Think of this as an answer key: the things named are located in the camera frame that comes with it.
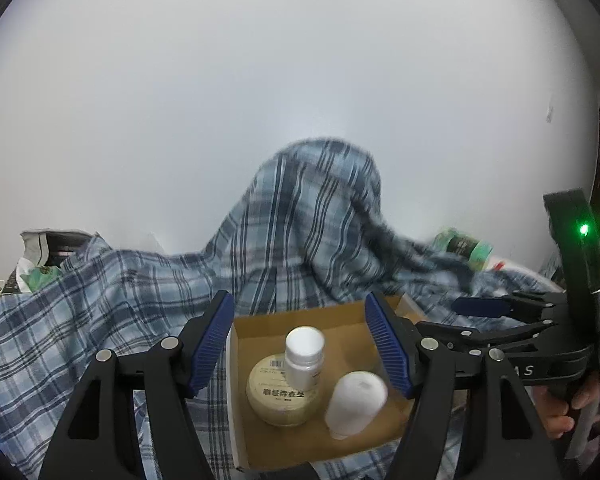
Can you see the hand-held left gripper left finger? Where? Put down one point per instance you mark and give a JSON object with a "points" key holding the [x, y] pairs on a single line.
{"points": [[210, 347]]}

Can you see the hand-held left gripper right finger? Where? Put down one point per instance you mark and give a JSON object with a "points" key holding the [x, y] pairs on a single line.
{"points": [[387, 347]]}

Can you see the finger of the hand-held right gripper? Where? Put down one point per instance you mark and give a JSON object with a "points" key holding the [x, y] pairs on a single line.
{"points": [[477, 306], [460, 334]]}

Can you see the white cardboard box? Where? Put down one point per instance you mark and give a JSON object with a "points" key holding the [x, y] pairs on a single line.
{"points": [[350, 320]]}

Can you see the white plastic bottle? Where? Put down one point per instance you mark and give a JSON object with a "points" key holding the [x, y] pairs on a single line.
{"points": [[355, 405]]}

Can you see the white pill bottle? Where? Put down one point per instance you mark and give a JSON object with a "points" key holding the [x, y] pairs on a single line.
{"points": [[304, 355]]}

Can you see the cream jar with label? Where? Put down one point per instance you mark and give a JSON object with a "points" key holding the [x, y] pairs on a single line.
{"points": [[275, 402]]}

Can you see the person's right hand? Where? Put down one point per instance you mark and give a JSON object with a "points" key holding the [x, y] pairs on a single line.
{"points": [[555, 410]]}

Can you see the green bottle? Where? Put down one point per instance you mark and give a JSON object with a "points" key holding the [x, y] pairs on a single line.
{"points": [[462, 246]]}

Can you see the blue plaid blanket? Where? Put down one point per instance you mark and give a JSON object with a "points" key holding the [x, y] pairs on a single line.
{"points": [[300, 240]]}

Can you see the green packet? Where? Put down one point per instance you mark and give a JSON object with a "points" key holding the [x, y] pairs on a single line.
{"points": [[42, 278]]}

